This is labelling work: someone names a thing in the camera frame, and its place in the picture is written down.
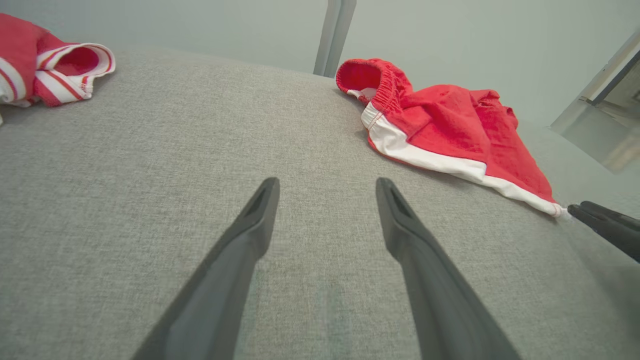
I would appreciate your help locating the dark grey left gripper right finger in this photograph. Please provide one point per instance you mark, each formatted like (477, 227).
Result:
(440, 300)

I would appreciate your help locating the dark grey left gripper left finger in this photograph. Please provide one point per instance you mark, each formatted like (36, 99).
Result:
(220, 290)

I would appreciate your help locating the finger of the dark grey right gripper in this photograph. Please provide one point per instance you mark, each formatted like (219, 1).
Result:
(620, 217)
(615, 232)

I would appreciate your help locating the red shirt with white sleeves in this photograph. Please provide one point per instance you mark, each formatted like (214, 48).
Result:
(20, 60)

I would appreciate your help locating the metal framed glass panel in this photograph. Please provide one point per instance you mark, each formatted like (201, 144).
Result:
(605, 125)

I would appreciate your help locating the grey metal post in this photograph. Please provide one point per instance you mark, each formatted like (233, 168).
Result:
(334, 35)

